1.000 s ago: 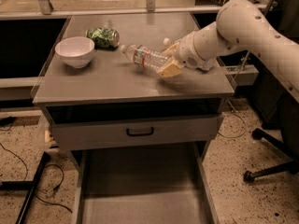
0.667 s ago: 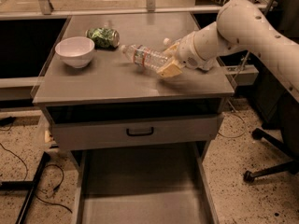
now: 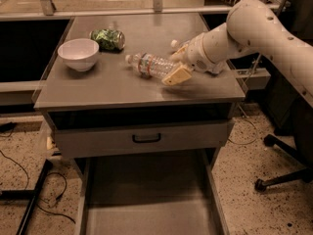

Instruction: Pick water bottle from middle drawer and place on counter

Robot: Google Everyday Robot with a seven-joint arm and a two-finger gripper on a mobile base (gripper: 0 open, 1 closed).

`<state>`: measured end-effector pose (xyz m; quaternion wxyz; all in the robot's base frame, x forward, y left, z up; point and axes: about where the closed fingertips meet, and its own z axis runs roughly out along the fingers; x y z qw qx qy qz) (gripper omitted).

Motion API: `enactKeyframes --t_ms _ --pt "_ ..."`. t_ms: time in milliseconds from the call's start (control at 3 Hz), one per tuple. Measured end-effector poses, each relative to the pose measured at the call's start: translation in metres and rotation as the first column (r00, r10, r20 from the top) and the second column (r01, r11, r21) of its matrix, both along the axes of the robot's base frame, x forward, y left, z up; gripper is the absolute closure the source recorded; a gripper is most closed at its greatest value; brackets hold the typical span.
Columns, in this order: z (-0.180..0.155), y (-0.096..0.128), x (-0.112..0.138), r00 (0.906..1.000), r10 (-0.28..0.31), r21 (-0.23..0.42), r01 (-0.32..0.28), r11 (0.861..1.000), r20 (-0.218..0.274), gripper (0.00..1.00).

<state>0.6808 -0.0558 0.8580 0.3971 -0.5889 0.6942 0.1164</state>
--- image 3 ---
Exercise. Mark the white labelled bottle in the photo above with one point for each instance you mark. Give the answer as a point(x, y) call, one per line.
point(175, 44)

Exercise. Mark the grey metal rail frame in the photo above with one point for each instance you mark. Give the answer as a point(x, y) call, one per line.
point(98, 4)

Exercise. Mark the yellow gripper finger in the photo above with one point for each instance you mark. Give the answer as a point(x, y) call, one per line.
point(179, 55)
point(178, 75)

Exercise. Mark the grey top drawer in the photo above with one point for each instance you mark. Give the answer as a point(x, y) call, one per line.
point(86, 143)

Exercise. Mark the black floor stand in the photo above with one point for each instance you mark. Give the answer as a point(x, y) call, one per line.
point(31, 195)

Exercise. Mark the green soda can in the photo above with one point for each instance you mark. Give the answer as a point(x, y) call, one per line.
point(108, 39)

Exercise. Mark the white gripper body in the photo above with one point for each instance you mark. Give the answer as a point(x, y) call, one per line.
point(197, 54)

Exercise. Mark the grey open middle drawer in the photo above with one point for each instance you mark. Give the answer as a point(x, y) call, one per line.
point(169, 193)

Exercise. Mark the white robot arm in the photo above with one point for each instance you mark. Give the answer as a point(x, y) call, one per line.
point(251, 27)

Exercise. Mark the clear plastic water bottle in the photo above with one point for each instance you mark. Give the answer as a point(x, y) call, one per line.
point(150, 65)

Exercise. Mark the black drawer handle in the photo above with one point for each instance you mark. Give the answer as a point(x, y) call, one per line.
point(144, 139)

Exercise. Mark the white bowl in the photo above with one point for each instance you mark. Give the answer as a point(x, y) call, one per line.
point(79, 54)

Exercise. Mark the grey drawer cabinet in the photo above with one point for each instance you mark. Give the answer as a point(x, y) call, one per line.
point(112, 95)

